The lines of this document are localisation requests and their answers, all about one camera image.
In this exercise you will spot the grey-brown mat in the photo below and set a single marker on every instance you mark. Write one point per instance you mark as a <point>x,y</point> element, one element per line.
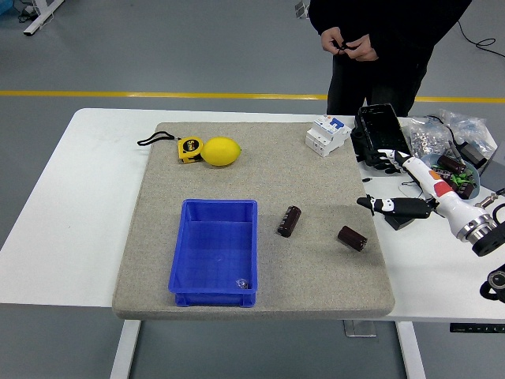
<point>236,177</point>

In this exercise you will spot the light blue bowl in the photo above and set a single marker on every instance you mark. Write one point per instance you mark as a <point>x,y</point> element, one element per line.
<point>430,158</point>

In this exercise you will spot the white circuit breaker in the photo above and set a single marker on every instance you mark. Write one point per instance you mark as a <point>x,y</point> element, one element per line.
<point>325,136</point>

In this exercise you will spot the short dark brown battery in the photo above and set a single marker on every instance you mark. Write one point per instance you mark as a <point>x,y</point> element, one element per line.
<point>352,238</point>

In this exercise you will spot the person's right hand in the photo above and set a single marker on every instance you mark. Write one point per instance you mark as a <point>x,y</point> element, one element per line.
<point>332,39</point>

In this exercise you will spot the black rectangular case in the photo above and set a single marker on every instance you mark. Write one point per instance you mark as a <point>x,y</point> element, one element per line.
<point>380,130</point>

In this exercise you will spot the small clear wrapper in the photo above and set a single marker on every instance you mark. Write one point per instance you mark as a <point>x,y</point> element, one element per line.
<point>242,283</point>

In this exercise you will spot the blue plastic box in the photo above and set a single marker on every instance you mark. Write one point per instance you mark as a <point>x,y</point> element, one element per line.
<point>215,252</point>

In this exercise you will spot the green connector pile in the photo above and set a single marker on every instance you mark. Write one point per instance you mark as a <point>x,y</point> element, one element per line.
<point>461,178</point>

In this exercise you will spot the white table leg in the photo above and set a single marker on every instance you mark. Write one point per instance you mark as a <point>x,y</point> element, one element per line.
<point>412,351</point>
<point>124,347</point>

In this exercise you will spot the grey box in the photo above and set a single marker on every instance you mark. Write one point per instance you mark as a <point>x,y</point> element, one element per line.
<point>495,173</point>

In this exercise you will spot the yellow tape measure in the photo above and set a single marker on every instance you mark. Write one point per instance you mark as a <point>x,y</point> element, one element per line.
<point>189,150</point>

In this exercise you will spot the black power adapter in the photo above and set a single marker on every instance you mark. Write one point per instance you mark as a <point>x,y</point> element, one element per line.
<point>473,154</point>

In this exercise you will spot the person's left hand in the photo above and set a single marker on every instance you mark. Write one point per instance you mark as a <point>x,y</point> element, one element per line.
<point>365,49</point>

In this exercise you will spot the person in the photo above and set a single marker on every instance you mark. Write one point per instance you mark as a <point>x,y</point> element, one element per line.
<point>386,23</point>

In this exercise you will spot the metal table bracket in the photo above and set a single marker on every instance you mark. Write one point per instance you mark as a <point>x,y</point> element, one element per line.
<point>360,328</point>

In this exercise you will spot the clear bag of washers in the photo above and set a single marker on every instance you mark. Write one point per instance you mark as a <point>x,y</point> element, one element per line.
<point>424,136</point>

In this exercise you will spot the clear plastic bag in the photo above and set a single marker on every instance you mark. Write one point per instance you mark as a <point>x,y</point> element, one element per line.
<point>473,128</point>

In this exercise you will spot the white metal floor frame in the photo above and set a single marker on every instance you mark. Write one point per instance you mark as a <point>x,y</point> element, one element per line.
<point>39,17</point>

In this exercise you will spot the dark brown cylindrical battery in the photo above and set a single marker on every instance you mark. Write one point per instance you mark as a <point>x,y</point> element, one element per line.
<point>451,163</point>
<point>467,190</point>
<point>445,173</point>

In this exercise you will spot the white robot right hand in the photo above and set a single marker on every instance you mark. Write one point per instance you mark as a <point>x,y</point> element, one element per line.
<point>446,197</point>

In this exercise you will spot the black table control panel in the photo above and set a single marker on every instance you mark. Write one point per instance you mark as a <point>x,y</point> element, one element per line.
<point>477,327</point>

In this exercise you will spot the long dark brown battery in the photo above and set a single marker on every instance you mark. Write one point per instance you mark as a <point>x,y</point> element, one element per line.
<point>289,221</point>

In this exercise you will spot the small black charger block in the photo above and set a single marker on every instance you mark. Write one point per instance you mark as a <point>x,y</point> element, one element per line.
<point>398,223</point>

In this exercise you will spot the yellow lemon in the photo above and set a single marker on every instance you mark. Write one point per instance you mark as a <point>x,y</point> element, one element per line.
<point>221,151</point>

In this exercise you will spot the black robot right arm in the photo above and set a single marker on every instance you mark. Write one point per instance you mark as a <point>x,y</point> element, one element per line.
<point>487,241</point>

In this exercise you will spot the metal bolt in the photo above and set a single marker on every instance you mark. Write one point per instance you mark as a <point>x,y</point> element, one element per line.
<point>489,200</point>

